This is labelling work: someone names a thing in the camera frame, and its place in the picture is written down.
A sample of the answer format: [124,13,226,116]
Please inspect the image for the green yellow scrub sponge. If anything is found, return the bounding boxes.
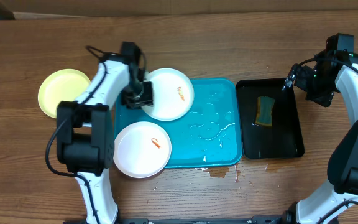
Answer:
[254,96,275,127]

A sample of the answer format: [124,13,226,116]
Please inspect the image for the white plate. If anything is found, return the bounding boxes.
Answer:
[114,121,172,179]
[142,68,195,121]

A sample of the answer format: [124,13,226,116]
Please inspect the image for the teal plastic tray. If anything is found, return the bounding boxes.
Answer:
[114,78,242,169]

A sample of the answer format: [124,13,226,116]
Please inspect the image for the lime green rimmed plate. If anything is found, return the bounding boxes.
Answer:
[38,69,91,118]

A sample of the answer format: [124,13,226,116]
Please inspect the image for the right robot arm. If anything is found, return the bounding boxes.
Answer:
[274,33,358,223]

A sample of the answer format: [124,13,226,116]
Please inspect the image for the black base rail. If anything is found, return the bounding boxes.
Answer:
[115,214,297,224]

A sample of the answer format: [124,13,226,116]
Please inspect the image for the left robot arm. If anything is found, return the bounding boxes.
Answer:
[45,42,153,223]

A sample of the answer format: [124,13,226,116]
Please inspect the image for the black rectangular tray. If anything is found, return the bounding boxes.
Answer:
[236,78,305,159]

